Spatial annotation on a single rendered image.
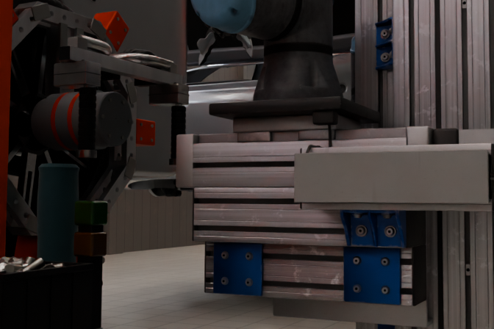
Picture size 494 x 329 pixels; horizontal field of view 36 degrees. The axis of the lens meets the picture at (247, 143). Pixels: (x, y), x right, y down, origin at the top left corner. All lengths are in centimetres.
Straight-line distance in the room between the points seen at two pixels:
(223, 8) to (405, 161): 35
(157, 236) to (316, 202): 961
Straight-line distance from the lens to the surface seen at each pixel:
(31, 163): 195
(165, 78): 189
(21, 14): 183
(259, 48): 546
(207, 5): 118
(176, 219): 1106
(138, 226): 1023
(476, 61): 135
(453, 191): 102
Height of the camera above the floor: 66
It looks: 4 degrees up
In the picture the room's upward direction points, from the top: straight up
